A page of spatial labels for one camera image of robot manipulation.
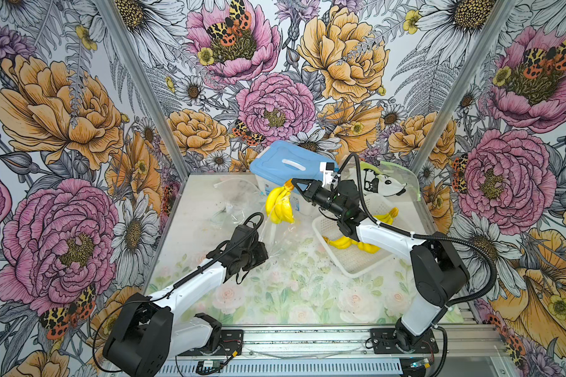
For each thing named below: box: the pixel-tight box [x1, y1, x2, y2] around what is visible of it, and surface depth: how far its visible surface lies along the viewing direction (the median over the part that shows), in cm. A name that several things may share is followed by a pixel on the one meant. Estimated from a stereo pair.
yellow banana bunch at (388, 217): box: [372, 206, 400, 226], surface depth 96 cm
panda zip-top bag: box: [356, 160, 421, 202], surface depth 110 cm
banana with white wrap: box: [265, 179, 295, 224], surface depth 79 cm
